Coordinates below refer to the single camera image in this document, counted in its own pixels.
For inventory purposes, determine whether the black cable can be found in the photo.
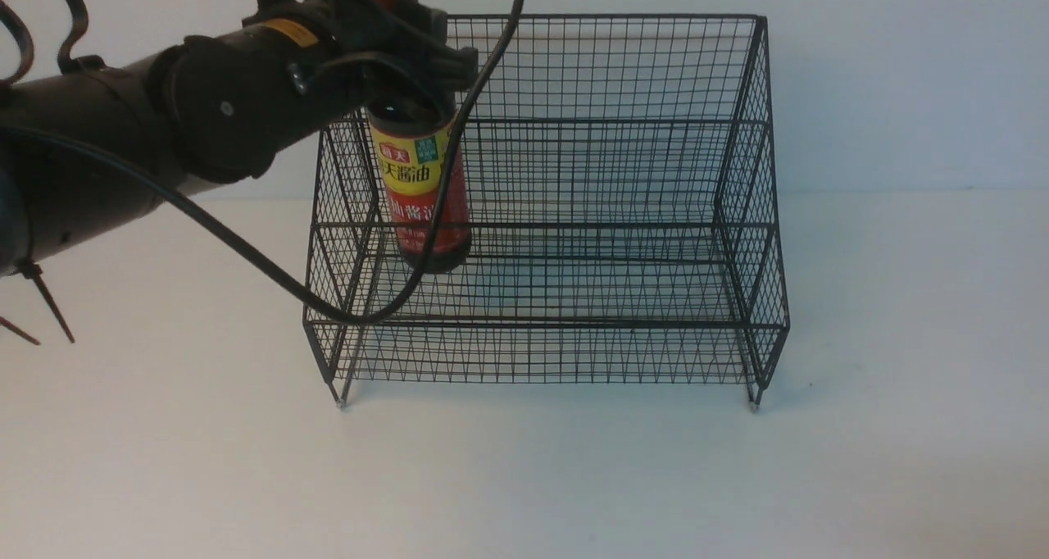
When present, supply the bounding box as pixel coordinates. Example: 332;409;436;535
0;0;526;327

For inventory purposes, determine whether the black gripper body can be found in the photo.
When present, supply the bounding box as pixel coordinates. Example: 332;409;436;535
256;0;479;121

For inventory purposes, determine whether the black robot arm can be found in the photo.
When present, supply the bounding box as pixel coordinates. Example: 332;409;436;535
2;0;479;275

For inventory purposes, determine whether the black wire mesh rack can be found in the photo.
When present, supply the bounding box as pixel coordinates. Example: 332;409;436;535
303;13;790;410

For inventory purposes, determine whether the soy sauce bottle red label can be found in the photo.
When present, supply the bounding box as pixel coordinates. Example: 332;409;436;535
361;0;473;274

